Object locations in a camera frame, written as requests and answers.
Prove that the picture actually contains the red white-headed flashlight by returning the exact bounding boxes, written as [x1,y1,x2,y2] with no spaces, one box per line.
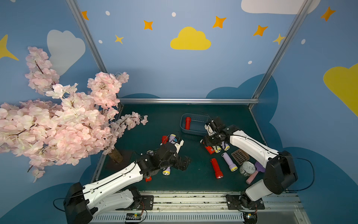
[145,176,152,182]
[200,139,215,155]

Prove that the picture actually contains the blue plastic storage box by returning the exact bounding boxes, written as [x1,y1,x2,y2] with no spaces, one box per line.
[180,113,210,136]

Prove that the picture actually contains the red flashlight cluster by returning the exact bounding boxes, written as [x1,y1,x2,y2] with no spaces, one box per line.
[185,117,191,130]

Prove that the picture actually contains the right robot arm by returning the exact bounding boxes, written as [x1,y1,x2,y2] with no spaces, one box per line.
[203,117,298,202]

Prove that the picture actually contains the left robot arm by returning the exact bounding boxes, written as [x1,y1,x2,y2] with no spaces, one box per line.
[63,135,191,224]

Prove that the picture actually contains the purple flashlight right upper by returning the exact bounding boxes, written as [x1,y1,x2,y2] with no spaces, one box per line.
[222,141,230,151]

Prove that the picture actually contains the purple flashlight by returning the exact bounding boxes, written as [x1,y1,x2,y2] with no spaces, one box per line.
[222,141,230,151]
[222,153,238,172]
[168,134,177,144]
[162,167,171,176]

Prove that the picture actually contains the purple flashlight left lower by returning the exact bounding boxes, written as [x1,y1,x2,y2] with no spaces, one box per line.
[162,167,171,176]

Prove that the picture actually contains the purple flashlight left upper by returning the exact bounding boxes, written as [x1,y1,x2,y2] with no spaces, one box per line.
[168,134,177,144]

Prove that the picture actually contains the purple flashlight right lower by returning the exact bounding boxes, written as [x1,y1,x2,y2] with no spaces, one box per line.
[222,153,238,172]

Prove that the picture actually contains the silver tin can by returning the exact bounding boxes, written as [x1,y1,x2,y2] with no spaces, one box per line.
[239,161,256,177]

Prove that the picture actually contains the left controller board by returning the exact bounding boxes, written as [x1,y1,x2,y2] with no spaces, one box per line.
[125,213,144,223]

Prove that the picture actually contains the controller board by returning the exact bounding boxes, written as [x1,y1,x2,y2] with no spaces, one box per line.
[243,213,258,224]
[125,213,144,223]

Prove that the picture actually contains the right controller board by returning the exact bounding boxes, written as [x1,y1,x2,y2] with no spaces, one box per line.
[243,213,258,224]

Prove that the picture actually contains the pink cherry blossom tree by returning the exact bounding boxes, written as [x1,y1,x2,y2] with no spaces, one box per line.
[1,47,148,179]

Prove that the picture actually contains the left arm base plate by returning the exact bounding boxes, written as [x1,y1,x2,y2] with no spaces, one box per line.
[116,195,154,211]

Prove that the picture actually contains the purple pink-handled spatula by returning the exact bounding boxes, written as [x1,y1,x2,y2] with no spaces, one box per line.
[246,161,265,184]

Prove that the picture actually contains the aluminium rail base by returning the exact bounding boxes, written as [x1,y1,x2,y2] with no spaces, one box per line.
[89,191,310,224]

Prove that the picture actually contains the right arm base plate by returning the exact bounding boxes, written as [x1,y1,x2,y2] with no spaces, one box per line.
[225,194,265,211]

